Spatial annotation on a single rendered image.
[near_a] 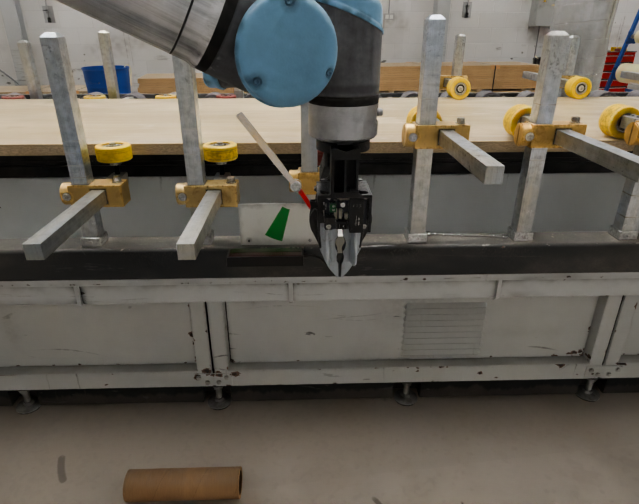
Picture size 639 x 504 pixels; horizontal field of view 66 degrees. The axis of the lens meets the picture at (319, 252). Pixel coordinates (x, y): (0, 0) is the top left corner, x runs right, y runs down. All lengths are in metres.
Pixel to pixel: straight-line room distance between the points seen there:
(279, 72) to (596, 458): 1.55
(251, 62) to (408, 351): 1.33
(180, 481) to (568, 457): 1.12
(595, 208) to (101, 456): 1.59
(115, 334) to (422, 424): 1.01
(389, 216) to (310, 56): 0.97
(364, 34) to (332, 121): 0.10
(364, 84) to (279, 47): 0.21
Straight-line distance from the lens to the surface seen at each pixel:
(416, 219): 1.15
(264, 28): 0.42
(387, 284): 1.24
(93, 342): 1.71
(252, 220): 1.11
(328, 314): 1.53
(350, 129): 0.62
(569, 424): 1.85
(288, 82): 0.43
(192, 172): 1.11
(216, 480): 1.45
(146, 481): 1.49
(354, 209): 0.64
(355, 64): 0.61
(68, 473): 1.69
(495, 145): 1.32
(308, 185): 1.08
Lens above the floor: 1.16
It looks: 25 degrees down
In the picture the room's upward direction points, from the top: straight up
